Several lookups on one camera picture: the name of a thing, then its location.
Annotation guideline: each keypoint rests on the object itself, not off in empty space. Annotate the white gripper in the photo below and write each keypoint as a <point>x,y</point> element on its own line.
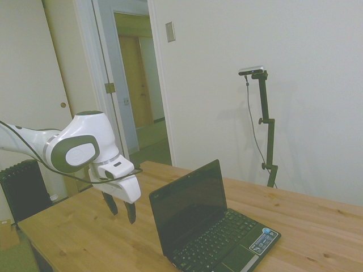
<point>124,188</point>

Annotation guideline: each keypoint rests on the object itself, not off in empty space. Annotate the black laptop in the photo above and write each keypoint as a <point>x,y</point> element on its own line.
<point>210,221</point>

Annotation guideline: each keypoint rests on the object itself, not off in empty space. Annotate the black camera stand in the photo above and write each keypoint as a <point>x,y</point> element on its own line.
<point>268,127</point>

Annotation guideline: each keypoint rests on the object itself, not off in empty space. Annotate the white closet door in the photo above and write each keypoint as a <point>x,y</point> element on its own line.
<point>54,56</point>

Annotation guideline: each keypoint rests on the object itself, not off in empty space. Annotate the brown cardboard box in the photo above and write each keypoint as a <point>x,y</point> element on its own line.
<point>7,235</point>

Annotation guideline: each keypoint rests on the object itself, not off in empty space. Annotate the black radiator heater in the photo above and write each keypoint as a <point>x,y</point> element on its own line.
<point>22,190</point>

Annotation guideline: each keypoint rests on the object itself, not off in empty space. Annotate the grey open door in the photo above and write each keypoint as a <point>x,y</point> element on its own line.
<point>119,93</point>

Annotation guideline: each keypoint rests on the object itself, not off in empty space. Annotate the metal wall switch plate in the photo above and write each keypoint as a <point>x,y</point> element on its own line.
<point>170,32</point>

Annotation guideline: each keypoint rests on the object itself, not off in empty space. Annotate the silver exterior camera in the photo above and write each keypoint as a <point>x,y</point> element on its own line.
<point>252,70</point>

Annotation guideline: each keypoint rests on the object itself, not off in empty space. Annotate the wooden hallway door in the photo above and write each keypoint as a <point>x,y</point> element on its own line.
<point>136,82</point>

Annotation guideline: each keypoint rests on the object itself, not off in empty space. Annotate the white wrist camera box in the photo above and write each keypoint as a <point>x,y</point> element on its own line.
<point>116,168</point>

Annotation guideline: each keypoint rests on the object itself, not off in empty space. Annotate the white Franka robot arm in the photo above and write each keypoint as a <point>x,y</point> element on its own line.
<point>85,133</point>

